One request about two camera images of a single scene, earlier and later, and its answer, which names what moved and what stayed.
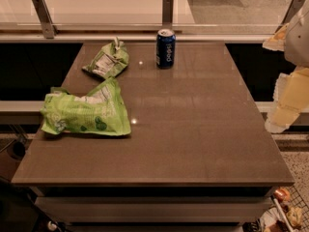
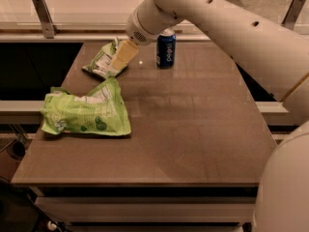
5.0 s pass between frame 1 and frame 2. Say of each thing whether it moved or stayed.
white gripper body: moved
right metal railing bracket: stayed
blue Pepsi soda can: stayed
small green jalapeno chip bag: stayed
